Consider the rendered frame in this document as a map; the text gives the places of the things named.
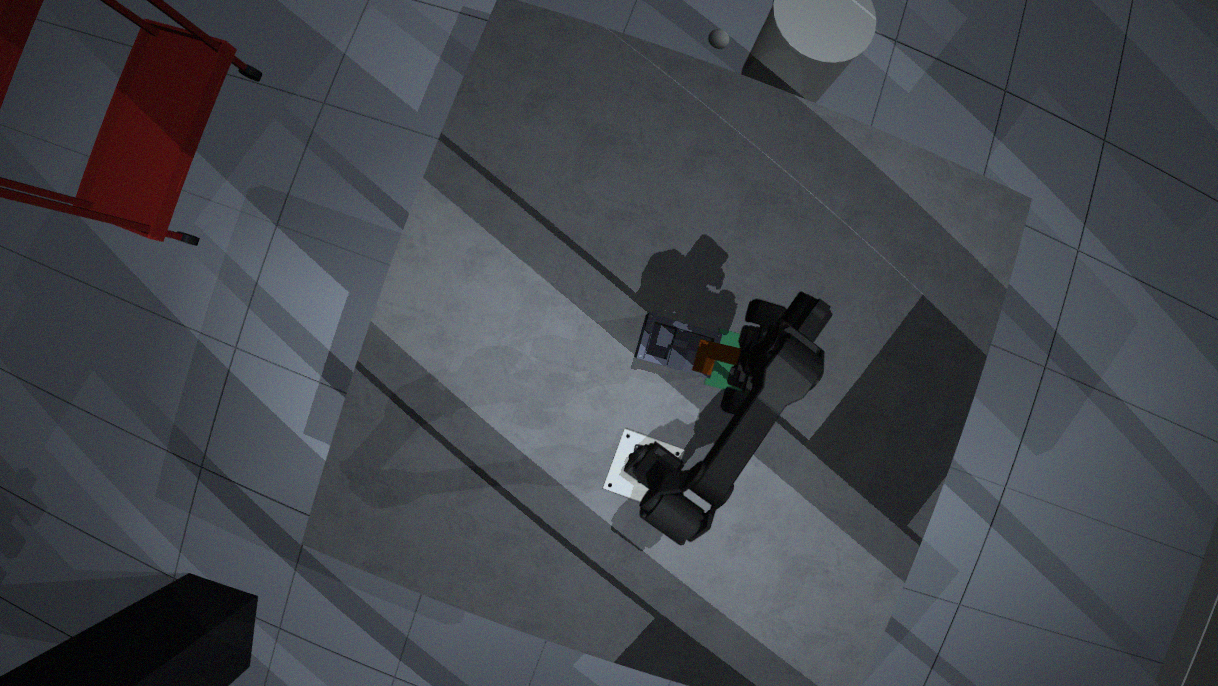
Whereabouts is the orange l-shaped part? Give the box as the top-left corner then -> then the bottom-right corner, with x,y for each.
692,340 -> 742,377

